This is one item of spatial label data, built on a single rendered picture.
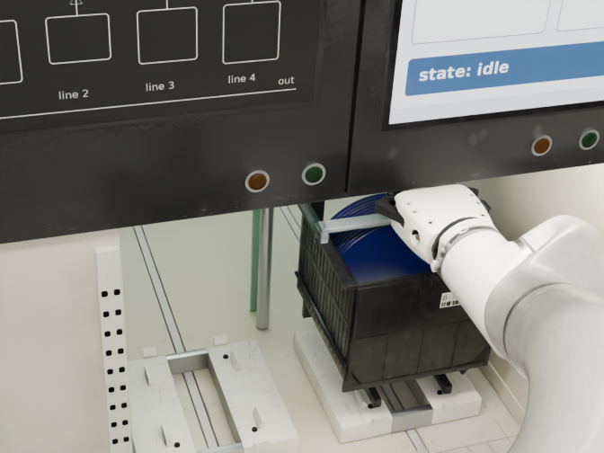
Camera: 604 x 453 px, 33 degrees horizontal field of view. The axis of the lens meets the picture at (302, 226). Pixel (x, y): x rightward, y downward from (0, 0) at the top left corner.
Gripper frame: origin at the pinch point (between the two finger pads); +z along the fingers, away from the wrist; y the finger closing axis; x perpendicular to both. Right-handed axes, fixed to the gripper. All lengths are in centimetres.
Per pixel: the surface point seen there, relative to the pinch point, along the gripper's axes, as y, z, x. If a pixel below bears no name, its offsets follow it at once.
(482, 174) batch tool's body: -8.2, -30.0, 19.1
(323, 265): -10.6, 0.8, -12.3
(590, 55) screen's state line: 0.5, -30.1, 30.2
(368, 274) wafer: -3.9, 1.1, -15.2
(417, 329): -1.2, -9.8, -16.6
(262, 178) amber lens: -29.2, -30.4, 21.8
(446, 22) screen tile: -14.1, -30.2, 34.3
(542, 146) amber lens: -2.7, -30.4, 21.6
